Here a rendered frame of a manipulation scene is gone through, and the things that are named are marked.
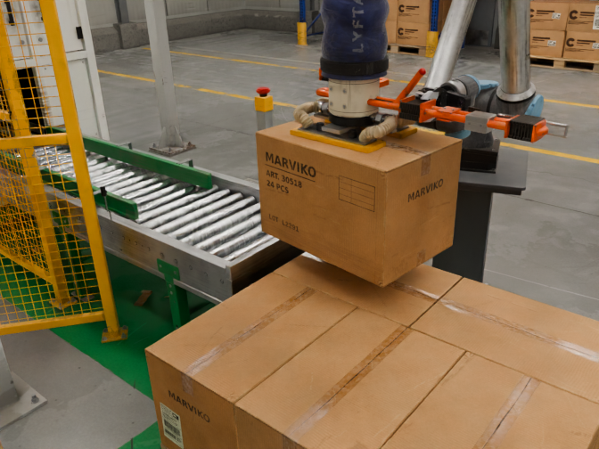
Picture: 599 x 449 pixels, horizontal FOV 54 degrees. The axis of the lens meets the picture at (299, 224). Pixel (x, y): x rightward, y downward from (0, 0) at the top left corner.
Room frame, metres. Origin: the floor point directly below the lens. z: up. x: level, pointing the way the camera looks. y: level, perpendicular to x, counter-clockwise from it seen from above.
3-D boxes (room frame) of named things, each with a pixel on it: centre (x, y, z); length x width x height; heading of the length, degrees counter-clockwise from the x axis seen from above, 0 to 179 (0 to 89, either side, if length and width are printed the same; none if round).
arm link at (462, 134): (2.06, -0.58, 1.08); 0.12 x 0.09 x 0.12; 47
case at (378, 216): (1.96, -0.20, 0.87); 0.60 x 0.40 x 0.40; 43
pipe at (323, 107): (1.98, -0.20, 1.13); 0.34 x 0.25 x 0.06; 47
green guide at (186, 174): (3.35, 1.03, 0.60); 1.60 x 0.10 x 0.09; 49
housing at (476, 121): (1.66, -0.54, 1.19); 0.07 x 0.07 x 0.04; 47
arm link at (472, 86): (2.04, -0.59, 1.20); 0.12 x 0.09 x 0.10; 140
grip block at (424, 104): (1.81, -0.38, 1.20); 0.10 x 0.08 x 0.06; 137
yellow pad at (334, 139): (1.91, -0.13, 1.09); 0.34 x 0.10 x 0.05; 47
